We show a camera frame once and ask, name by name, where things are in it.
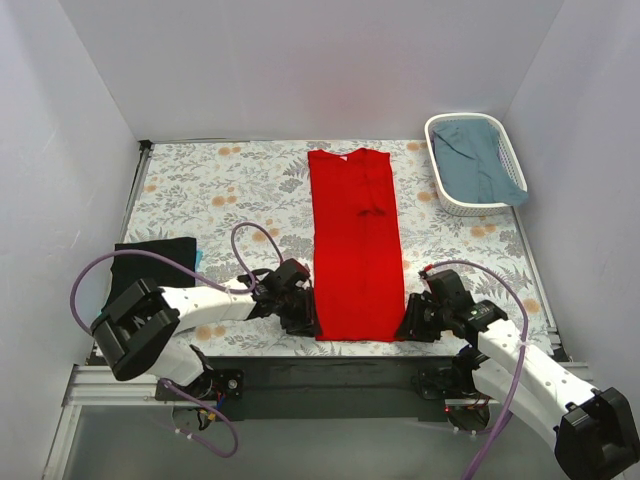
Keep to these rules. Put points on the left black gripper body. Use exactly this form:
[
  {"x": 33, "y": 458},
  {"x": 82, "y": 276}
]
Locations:
[{"x": 298, "y": 314}]

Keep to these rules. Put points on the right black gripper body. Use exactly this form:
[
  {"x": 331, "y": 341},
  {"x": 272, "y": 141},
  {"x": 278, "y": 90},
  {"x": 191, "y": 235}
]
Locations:
[{"x": 417, "y": 318}]

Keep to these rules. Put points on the red t shirt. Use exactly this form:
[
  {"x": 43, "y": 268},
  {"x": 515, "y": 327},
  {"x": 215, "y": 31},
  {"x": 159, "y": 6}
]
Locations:
[{"x": 357, "y": 262}]

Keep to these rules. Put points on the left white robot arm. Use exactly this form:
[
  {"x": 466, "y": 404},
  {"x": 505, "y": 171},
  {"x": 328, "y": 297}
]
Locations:
[{"x": 136, "y": 333}]

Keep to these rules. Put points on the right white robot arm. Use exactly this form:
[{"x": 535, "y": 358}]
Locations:
[{"x": 592, "y": 432}]

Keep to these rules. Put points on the grey-blue t shirt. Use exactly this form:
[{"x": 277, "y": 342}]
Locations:
[{"x": 467, "y": 156}]

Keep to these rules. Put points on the folded black t shirt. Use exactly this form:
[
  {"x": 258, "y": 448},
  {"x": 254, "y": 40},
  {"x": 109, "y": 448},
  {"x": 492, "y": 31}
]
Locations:
[{"x": 127, "y": 269}]

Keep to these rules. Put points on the white plastic basket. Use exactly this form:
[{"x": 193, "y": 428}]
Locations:
[{"x": 507, "y": 156}]

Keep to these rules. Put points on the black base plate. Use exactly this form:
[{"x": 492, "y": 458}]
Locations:
[{"x": 473, "y": 410}]

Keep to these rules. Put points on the aluminium frame rail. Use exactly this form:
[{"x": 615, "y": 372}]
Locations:
[{"x": 90, "y": 385}]

